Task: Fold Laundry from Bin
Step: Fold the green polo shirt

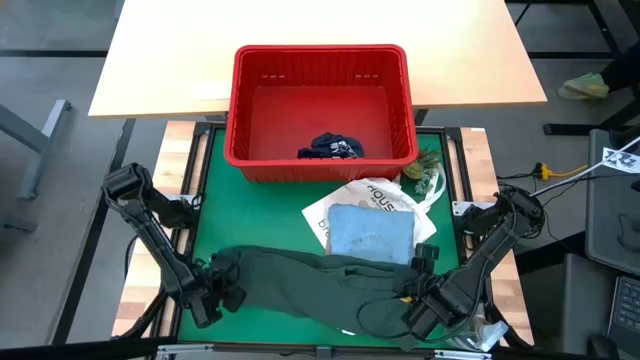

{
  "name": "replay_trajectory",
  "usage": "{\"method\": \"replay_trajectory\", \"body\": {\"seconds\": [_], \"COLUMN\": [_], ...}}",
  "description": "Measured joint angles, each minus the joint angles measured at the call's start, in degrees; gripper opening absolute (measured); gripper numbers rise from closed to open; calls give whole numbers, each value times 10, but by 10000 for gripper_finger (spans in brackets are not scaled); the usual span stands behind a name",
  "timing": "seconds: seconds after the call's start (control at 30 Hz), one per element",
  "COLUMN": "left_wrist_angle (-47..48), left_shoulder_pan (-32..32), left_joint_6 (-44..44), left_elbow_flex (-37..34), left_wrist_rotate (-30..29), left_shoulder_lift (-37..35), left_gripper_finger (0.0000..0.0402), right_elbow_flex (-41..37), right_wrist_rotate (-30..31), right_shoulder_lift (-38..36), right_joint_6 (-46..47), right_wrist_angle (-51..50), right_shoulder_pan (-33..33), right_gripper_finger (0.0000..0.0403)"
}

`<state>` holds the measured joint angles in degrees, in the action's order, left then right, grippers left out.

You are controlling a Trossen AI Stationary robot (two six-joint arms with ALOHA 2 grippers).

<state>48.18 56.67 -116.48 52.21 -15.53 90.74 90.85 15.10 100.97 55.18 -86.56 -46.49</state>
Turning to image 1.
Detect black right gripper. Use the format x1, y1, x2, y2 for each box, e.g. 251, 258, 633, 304
404, 243, 482, 342

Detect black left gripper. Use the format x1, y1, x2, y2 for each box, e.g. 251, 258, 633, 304
182, 269, 247, 330

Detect dark green garment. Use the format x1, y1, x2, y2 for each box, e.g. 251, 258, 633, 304
209, 244, 436, 352

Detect light blue jeans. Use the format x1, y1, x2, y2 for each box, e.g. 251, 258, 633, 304
324, 202, 417, 266

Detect navy blue garment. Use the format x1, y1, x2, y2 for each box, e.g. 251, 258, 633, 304
297, 132, 366, 161

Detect red plastic laundry bin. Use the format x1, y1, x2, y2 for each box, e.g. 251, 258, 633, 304
223, 43, 420, 184

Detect clear spray bottle white nozzle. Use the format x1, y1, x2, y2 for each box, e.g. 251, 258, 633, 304
457, 317, 511, 354

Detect silver aluminium bar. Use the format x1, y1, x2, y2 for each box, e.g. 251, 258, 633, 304
433, 348, 494, 360
154, 343, 216, 359

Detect green table mat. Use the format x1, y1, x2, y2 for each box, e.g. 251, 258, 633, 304
177, 130, 464, 351

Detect white printed tote bag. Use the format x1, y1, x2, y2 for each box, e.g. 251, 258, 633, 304
301, 177, 449, 251

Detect green succulent plant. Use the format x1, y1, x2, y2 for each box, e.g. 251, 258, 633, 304
402, 147, 446, 196

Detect grey side desk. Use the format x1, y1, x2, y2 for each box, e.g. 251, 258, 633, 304
559, 252, 616, 357

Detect black computer mouse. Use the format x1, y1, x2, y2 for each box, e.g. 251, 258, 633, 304
587, 333, 621, 360

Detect black keyboard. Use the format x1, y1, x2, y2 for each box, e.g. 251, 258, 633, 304
606, 274, 640, 346

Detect grey chair seat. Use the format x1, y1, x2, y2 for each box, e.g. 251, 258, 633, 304
583, 127, 640, 276

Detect white label sticker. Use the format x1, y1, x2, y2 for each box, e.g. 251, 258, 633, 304
192, 80, 232, 102

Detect black white patterned card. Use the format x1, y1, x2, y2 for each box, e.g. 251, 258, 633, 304
601, 146, 640, 175

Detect grey metal table leg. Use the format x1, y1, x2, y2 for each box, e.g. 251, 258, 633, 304
0, 98, 74, 201

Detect light wood desk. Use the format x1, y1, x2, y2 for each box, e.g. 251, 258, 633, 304
88, 0, 548, 120

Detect person's foot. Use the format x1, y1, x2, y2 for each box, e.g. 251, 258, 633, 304
557, 72, 611, 101

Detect person's leg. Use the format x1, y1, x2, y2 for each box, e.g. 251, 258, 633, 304
599, 42, 640, 92

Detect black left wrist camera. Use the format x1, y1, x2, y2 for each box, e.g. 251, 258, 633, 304
212, 252, 241, 281

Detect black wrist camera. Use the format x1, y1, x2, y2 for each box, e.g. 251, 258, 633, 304
212, 252, 241, 281
393, 271, 422, 296

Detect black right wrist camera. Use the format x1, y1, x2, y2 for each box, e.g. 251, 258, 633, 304
393, 271, 422, 296

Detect black metal table frame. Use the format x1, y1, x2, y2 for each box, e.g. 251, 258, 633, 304
115, 119, 534, 360

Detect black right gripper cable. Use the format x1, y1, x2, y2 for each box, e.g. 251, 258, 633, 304
355, 296, 416, 342

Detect black cable bundle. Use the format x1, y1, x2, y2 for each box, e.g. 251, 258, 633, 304
497, 172, 551, 241

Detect yellow power plug cord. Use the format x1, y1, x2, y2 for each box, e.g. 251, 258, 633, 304
533, 162, 589, 182

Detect white cord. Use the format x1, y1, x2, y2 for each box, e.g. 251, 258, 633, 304
529, 135, 640, 197

